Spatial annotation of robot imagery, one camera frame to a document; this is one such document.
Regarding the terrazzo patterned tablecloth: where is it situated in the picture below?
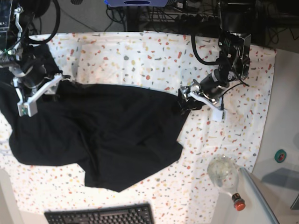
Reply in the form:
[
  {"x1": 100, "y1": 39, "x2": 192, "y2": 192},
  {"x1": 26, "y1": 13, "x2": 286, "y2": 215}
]
[{"x1": 0, "y1": 32, "x2": 276, "y2": 224}]

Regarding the silver metal bar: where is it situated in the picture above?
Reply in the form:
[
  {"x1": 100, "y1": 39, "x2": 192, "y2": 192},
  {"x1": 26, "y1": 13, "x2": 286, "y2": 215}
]
[{"x1": 239, "y1": 168, "x2": 279, "y2": 224}]

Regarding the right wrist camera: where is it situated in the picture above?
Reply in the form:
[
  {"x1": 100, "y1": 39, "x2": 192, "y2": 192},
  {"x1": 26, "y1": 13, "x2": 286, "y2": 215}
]
[{"x1": 17, "y1": 102, "x2": 38, "y2": 117}]

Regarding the black computer keyboard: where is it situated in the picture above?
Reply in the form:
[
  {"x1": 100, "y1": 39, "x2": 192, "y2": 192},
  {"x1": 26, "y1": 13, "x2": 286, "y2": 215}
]
[{"x1": 44, "y1": 203, "x2": 155, "y2": 224}]

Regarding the green tape roll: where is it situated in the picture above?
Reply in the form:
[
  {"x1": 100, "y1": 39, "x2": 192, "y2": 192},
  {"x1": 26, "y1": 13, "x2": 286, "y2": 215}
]
[{"x1": 274, "y1": 149, "x2": 287, "y2": 163}]

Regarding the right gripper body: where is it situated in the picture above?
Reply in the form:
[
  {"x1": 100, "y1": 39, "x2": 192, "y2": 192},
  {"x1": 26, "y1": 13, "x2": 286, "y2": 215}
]
[{"x1": 10, "y1": 62, "x2": 70, "y2": 104}]

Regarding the clear bottle with orange cap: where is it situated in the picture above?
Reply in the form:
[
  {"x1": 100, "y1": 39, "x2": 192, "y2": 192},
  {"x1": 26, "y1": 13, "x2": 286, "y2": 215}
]
[{"x1": 207, "y1": 155, "x2": 246, "y2": 211}]

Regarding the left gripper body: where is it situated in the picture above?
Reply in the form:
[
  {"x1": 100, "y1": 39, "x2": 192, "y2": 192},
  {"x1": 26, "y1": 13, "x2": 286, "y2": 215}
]
[{"x1": 179, "y1": 70, "x2": 229, "y2": 109}]

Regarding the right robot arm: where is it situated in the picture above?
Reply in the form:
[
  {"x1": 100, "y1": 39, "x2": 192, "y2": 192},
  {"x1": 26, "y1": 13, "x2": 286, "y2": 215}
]
[{"x1": 0, "y1": 0, "x2": 62, "y2": 100}]

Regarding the blue box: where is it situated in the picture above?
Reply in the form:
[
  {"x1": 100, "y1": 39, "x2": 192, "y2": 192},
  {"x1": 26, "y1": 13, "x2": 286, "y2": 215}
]
[{"x1": 104, "y1": 0, "x2": 177, "y2": 7}]

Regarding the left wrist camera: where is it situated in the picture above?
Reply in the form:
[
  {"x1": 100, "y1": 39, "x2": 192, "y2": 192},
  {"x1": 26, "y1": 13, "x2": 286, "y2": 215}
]
[{"x1": 212, "y1": 109, "x2": 227, "y2": 122}]

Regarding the black t-shirt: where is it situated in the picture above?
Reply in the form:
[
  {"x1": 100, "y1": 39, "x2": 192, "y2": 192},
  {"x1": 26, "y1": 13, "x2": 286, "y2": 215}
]
[{"x1": 0, "y1": 69, "x2": 191, "y2": 192}]

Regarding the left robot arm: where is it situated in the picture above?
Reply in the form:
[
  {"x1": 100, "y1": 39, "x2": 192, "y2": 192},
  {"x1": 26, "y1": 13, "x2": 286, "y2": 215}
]
[{"x1": 178, "y1": 0, "x2": 256, "y2": 114}]

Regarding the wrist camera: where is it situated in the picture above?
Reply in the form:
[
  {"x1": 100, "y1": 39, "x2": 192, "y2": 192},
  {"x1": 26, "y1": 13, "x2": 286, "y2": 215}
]
[
  {"x1": 212, "y1": 109, "x2": 227, "y2": 122},
  {"x1": 17, "y1": 102, "x2": 38, "y2": 117}
]

